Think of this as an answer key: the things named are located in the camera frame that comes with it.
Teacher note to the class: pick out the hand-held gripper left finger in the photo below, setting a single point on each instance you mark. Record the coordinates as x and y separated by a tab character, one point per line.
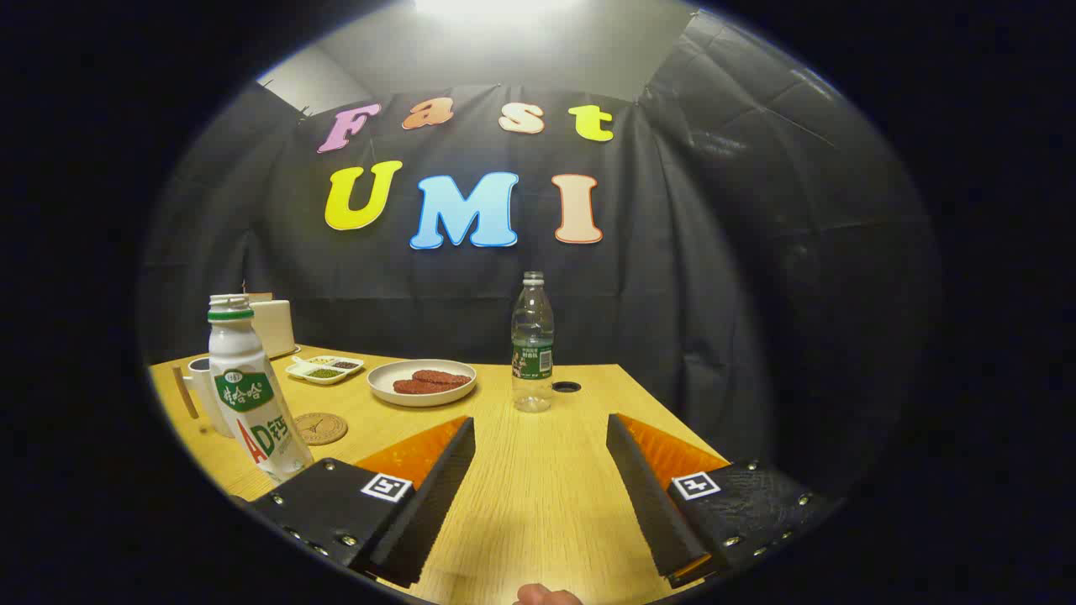
429	504

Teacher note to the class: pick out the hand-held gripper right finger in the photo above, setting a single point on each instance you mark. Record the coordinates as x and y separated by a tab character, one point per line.
651	504

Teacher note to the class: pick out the round cork coaster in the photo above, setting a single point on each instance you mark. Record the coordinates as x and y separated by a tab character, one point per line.
319	428

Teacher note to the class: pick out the white juice bottle green label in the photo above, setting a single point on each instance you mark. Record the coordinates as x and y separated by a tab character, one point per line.
244	395

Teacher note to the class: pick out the clear plastic water bottle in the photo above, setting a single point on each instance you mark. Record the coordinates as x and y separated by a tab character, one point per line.
532	361

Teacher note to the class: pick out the wooden table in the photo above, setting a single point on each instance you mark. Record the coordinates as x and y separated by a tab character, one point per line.
538	487

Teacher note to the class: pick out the reddish meat patty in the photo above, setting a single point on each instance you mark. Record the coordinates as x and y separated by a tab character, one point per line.
441	377
412	387

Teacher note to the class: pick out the white round plate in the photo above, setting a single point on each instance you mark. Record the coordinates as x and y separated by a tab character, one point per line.
381	382

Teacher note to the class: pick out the white divided dish with beans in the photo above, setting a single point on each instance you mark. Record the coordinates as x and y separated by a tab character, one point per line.
324	372

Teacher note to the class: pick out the black backdrop cloth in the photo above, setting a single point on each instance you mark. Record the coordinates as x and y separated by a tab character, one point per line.
672	294

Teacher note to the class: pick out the cream toaster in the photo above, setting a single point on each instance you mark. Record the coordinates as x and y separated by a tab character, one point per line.
273	332

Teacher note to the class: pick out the toast slice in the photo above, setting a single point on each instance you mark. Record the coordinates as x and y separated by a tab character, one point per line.
259	297

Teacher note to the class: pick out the ceiling light strip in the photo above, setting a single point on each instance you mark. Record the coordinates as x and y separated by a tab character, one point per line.
496	8

